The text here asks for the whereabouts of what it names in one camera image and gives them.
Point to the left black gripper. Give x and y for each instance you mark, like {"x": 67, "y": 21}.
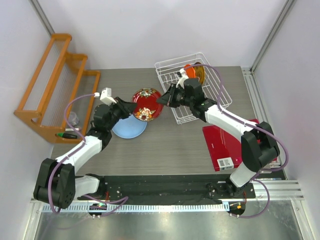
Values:
{"x": 126, "y": 108}

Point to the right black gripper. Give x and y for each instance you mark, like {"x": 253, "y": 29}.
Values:
{"x": 167, "y": 98}

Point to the red floral plate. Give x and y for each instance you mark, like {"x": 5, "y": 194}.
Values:
{"x": 147, "y": 108}

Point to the light blue plate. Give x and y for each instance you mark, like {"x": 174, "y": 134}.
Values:
{"x": 129, "y": 128}

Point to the orange plate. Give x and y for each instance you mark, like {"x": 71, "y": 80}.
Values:
{"x": 190, "y": 71}

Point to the yellow patterned plate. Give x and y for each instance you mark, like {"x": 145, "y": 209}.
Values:
{"x": 199, "y": 72}

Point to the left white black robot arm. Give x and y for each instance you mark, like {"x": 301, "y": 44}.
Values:
{"x": 57, "y": 184}

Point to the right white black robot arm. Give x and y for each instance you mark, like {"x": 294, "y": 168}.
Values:
{"x": 258, "y": 144}

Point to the orange wooden rack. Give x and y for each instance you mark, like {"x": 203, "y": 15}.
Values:
{"x": 55, "y": 82}

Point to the clear plastic cup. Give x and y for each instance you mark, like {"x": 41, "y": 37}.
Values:
{"x": 73, "y": 119}

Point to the green black marker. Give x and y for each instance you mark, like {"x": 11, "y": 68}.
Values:
{"x": 66, "y": 135}

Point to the red folder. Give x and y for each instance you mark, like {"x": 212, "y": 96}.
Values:
{"x": 225, "y": 148}

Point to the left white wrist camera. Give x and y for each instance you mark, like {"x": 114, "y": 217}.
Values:
{"x": 105, "y": 96}

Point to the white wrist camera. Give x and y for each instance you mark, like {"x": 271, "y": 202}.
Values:
{"x": 181, "y": 76}
{"x": 105, "y": 96}

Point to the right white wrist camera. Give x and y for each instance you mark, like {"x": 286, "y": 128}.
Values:
{"x": 181, "y": 76}

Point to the white wire dish rack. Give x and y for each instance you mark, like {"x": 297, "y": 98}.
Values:
{"x": 166, "y": 73}

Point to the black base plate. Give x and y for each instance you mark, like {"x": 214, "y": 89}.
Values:
{"x": 168, "y": 190}

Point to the slotted metal rail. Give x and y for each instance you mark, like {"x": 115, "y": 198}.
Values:
{"x": 81, "y": 207}

